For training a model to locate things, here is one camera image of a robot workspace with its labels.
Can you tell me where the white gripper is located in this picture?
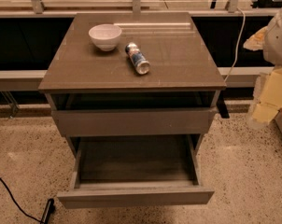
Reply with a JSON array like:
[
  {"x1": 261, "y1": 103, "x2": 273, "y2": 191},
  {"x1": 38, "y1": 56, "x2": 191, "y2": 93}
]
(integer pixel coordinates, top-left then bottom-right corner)
[{"x1": 243, "y1": 26, "x2": 282, "y2": 124}]

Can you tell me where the grey drawer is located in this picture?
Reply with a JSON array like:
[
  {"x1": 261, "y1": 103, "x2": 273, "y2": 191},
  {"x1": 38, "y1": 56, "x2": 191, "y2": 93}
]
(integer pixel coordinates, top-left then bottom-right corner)
[
  {"x1": 58, "y1": 135, "x2": 214, "y2": 208},
  {"x1": 52, "y1": 108, "x2": 217, "y2": 137}
]

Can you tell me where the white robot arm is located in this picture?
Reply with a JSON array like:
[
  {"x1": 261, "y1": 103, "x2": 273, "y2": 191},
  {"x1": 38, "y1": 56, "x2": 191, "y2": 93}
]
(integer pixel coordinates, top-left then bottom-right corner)
[{"x1": 243, "y1": 8, "x2": 282, "y2": 127}]

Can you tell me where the grey drawer cabinet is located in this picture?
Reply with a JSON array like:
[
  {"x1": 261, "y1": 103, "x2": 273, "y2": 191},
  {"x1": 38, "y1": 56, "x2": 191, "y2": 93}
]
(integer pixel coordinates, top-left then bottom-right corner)
[{"x1": 39, "y1": 12, "x2": 226, "y2": 151}]

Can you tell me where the grey top drawer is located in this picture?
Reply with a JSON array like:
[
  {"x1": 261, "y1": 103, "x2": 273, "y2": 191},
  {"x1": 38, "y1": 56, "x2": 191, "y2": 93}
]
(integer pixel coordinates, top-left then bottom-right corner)
[{"x1": 52, "y1": 108, "x2": 217, "y2": 137}]

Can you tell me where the blue silver drink can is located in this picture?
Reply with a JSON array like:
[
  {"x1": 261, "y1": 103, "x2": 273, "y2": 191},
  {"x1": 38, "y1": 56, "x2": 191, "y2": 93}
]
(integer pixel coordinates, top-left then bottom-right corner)
[{"x1": 125, "y1": 42, "x2": 150, "y2": 75}]

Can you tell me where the white ceramic bowl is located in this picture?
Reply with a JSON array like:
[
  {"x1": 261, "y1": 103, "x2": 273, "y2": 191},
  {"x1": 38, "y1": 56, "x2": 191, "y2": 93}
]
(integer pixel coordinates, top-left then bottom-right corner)
[{"x1": 89, "y1": 24, "x2": 122, "y2": 51}]

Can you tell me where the black plug device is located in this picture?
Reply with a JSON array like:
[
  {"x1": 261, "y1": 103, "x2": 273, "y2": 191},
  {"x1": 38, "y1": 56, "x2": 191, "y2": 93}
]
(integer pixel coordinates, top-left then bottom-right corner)
[{"x1": 40, "y1": 198, "x2": 55, "y2": 224}]

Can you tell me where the white cable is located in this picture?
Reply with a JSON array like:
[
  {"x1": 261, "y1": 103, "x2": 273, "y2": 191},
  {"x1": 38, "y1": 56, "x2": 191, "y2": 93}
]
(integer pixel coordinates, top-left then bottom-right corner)
[{"x1": 223, "y1": 7, "x2": 247, "y2": 83}]

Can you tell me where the metal railing frame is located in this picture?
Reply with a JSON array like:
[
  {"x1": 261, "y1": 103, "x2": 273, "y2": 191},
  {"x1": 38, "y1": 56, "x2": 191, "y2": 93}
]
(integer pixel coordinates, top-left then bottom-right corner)
[{"x1": 0, "y1": 0, "x2": 282, "y2": 119}]

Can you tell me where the black floor cable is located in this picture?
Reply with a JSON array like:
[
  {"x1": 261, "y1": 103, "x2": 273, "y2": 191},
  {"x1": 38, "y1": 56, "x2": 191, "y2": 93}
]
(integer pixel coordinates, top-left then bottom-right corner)
[{"x1": 0, "y1": 171, "x2": 44, "y2": 224}]

